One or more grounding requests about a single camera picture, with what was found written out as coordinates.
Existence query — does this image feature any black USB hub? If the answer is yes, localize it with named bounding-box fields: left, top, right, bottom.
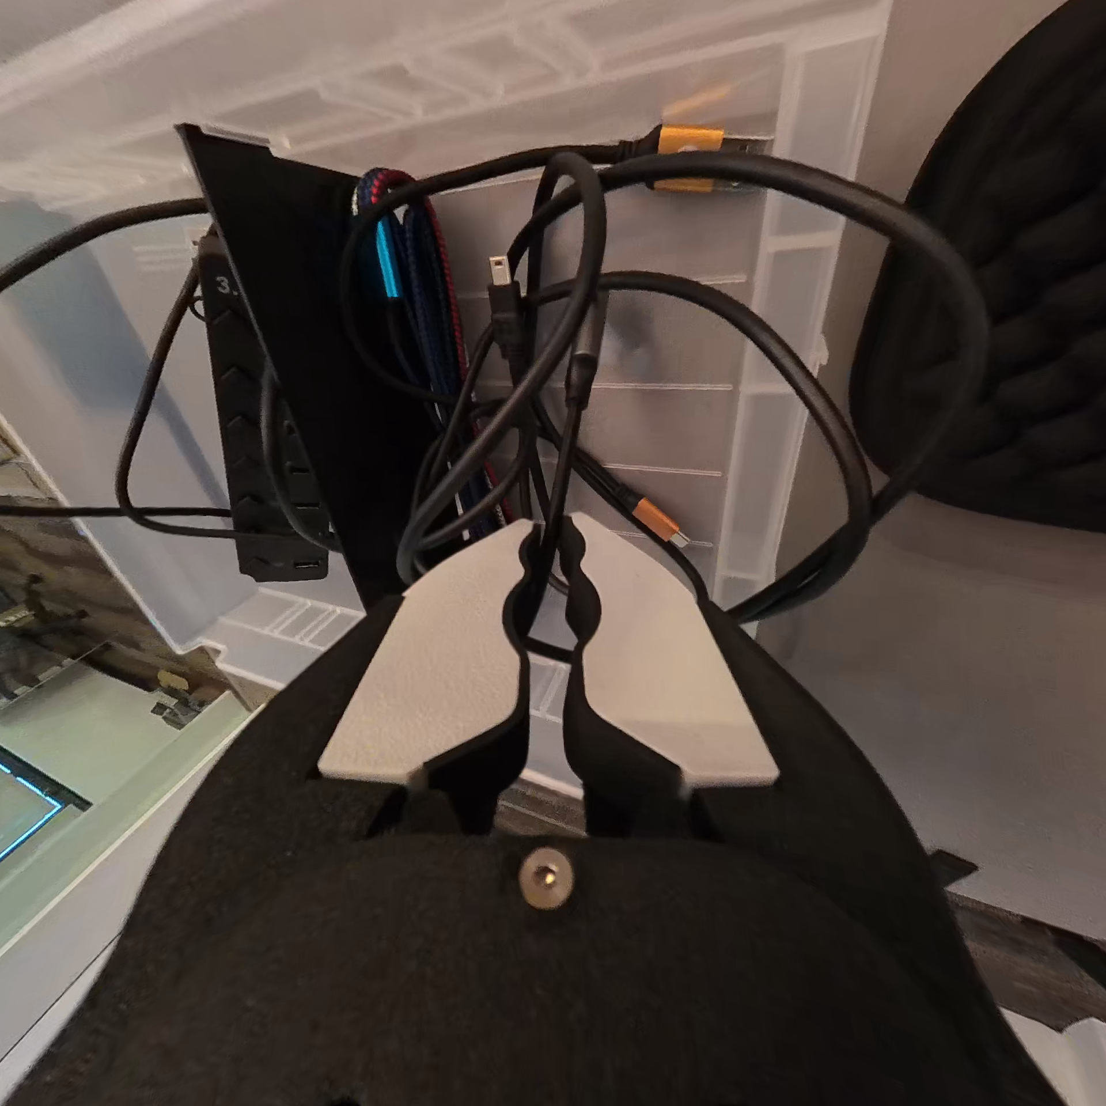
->
left=196, top=225, right=333, bottom=582

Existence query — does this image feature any clear plastic bin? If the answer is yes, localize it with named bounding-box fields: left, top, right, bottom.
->
left=0, top=0, right=899, bottom=692

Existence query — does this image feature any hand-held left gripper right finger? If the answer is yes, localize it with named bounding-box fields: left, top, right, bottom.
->
left=557, top=508, right=782, bottom=816

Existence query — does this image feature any black quilted cushion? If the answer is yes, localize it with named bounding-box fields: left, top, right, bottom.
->
left=848, top=0, right=1106, bottom=531

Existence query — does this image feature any blue red braided cable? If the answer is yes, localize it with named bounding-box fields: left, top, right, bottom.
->
left=351, top=165, right=476, bottom=416

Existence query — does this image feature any black cable with orange bands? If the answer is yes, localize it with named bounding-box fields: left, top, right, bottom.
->
left=337, top=125, right=995, bottom=627

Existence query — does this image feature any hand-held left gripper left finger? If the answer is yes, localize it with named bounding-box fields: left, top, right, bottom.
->
left=320, top=516, right=558, bottom=816

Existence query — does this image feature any thick black hub cable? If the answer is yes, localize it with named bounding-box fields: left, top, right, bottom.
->
left=0, top=196, right=329, bottom=540

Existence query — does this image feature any black flat panel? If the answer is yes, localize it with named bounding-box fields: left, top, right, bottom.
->
left=180, top=121, right=437, bottom=606

